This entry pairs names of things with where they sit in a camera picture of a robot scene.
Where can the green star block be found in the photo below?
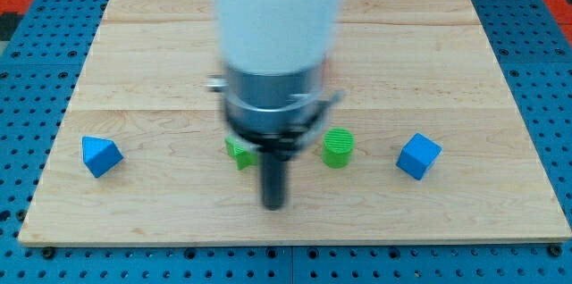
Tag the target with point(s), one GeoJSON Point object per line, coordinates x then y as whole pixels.
{"type": "Point", "coordinates": [242, 157]}

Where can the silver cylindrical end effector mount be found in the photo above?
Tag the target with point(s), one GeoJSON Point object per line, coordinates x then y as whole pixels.
{"type": "Point", "coordinates": [279, 113]}

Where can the wooden board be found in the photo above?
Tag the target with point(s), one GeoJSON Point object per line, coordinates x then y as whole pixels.
{"type": "Point", "coordinates": [408, 135]}

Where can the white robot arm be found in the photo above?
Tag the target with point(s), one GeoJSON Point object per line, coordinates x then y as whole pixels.
{"type": "Point", "coordinates": [275, 36]}

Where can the blue cube block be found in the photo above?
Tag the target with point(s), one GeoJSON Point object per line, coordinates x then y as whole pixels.
{"type": "Point", "coordinates": [418, 156]}

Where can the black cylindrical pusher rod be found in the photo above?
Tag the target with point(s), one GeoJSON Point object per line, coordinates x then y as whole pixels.
{"type": "Point", "coordinates": [273, 174]}

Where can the green cylinder block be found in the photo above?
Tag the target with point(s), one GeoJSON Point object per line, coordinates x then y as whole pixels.
{"type": "Point", "coordinates": [338, 144]}

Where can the blue triangle block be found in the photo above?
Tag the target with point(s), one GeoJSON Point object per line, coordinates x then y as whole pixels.
{"type": "Point", "coordinates": [100, 155]}

